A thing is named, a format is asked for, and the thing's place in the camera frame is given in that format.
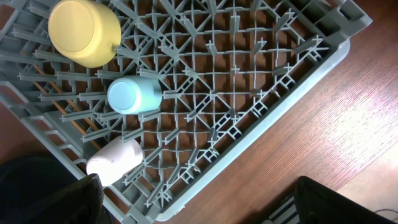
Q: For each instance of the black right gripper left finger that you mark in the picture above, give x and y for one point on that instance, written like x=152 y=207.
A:
x=79 y=202

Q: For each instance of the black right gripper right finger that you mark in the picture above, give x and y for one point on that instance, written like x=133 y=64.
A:
x=317 y=204

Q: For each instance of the pink plastic cup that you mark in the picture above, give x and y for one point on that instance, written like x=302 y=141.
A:
x=114 y=160

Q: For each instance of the light blue plastic cup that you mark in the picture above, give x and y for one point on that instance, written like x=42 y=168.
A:
x=134 y=95

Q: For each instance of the yellow plastic bowl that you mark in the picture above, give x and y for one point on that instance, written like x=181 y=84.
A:
x=86 y=32

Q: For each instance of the round black tray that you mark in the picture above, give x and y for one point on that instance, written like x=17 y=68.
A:
x=28 y=179

